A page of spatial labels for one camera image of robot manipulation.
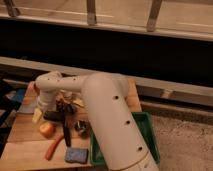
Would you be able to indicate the small metal can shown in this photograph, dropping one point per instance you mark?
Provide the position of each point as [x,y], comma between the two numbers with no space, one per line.
[81,127]

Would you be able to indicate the banana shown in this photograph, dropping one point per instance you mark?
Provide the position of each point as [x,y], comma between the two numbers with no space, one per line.
[78,102]

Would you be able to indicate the red bowl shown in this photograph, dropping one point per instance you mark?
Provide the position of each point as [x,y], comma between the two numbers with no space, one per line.
[35,88]

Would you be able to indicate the black handled utensil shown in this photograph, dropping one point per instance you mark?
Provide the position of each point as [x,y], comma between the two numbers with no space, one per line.
[66,131]

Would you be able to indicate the dark rectangular eraser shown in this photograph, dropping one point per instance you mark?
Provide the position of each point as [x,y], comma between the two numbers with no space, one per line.
[53,116]

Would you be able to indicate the green plastic tray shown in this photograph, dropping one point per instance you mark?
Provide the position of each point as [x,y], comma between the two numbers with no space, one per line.
[144,123]

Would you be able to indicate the grey blue plate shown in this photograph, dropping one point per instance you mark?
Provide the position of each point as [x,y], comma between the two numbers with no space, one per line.
[28,105]

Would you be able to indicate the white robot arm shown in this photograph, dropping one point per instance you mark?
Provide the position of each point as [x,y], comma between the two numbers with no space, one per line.
[103,94]

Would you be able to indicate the yellow apple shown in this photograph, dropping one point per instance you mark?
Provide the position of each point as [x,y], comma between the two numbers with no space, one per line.
[47,129]

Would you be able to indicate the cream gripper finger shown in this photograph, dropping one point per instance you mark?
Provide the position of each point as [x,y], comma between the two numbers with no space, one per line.
[37,115]

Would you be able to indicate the blue object at table edge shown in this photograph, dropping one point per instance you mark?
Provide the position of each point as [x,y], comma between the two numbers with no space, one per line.
[19,95]

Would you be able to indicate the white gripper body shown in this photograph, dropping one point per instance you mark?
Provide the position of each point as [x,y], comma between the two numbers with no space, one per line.
[45,101]

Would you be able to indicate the blue sponge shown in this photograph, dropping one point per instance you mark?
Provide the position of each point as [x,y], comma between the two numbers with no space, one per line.
[76,155]

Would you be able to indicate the white cup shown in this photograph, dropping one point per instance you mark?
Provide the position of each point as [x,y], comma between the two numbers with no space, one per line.
[67,95]

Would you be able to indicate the orange carrot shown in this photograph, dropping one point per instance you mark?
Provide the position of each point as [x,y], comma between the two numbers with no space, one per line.
[50,151]

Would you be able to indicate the bunch of dark grapes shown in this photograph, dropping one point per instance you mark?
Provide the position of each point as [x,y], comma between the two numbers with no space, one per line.
[64,107]

